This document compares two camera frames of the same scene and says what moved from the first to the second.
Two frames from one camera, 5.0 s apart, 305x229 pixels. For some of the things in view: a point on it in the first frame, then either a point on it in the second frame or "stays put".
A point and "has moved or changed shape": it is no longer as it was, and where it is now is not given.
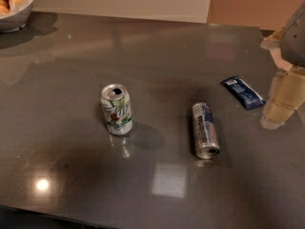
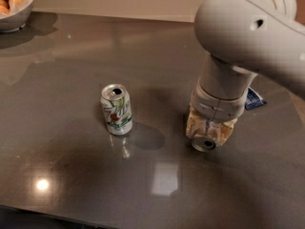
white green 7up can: x=117 y=109 stays put
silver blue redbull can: x=206 y=136 has moved or changed shape
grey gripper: x=294 y=37 to x=216 y=106
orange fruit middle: x=15 y=0 stays put
